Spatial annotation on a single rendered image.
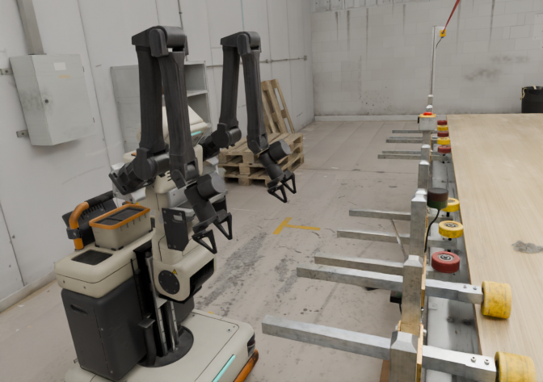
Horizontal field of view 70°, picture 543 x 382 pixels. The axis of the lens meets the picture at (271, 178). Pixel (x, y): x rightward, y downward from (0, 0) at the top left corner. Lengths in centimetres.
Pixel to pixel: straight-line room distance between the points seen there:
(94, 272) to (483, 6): 856
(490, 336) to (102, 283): 129
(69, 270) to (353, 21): 834
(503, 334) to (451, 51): 831
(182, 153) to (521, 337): 95
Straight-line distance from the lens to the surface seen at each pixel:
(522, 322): 113
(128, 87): 373
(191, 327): 211
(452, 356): 89
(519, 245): 148
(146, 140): 123
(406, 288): 84
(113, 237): 173
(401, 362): 61
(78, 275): 170
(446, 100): 922
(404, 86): 921
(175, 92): 113
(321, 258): 139
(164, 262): 158
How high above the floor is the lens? 153
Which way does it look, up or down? 17 degrees down
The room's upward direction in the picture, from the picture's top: 4 degrees counter-clockwise
